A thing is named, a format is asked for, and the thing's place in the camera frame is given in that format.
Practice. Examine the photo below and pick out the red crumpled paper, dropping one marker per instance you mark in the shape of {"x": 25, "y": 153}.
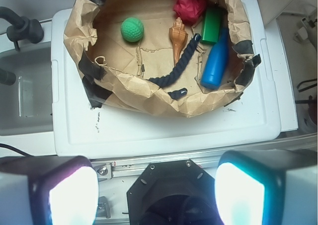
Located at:
{"x": 189, "y": 11}

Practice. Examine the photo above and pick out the green rectangular block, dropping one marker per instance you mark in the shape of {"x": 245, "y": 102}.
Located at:
{"x": 211, "y": 25}

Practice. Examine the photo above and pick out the white plastic bin lid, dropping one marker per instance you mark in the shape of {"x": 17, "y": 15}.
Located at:
{"x": 110, "y": 132}

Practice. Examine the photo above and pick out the orange spiral shell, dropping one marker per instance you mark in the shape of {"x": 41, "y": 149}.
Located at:
{"x": 178, "y": 37}

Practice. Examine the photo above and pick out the green dimpled ball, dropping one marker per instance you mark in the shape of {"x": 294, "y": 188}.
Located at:
{"x": 132, "y": 29}

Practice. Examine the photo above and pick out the blue plastic bottle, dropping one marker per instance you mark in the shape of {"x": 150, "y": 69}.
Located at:
{"x": 216, "y": 62}

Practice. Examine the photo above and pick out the brown paper bag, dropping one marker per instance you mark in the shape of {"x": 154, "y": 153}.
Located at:
{"x": 118, "y": 73}

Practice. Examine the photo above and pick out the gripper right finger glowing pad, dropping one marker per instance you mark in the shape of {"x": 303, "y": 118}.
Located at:
{"x": 267, "y": 187}

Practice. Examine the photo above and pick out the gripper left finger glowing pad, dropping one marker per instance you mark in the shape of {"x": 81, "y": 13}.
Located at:
{"x": 47, "y": 190}

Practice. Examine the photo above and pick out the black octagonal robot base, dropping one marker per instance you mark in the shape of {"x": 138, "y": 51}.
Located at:
{"x": 173, "y": 193}

